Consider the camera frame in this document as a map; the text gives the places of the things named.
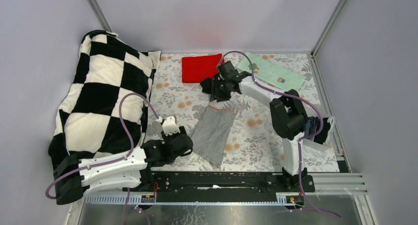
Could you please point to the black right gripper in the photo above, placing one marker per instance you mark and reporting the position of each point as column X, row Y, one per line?
column 216, row 93

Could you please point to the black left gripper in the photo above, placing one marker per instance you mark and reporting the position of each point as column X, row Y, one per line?
column 166, row 138

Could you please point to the grey striped underwear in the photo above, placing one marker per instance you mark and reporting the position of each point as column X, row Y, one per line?
column 210, row 134

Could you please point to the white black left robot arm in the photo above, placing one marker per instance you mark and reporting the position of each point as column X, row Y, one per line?
column 75, row 178

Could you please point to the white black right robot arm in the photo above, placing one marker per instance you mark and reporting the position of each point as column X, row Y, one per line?
column 288, row 115

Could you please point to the navy striped rolled underwear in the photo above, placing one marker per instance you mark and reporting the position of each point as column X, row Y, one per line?
column 311, row 125

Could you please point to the black rolled underwear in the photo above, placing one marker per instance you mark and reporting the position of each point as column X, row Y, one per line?
column 322, row 137

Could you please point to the black crumpled garment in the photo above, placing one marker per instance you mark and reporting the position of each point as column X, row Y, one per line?
column 209, row 85

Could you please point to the red folded cloth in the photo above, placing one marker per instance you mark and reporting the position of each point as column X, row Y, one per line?
column 197, row 69

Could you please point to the mint green printed cloth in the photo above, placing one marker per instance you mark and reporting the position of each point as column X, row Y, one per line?
column 274, row 74

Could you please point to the floral table cloth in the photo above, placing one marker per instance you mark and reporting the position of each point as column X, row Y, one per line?
column 249, row 147

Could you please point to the black white checkered blanket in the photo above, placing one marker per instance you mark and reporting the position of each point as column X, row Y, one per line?
column 106, row 109

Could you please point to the clear plastic organizer box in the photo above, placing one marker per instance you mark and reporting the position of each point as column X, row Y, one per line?
column 288, row 128

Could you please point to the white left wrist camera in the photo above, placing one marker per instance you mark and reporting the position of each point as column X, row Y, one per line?
column 169, row 126

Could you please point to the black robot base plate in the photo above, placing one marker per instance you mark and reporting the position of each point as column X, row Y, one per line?
column 170, row 181

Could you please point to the aluminium frame rail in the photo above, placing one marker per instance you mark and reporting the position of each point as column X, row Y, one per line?
column 329, row 199

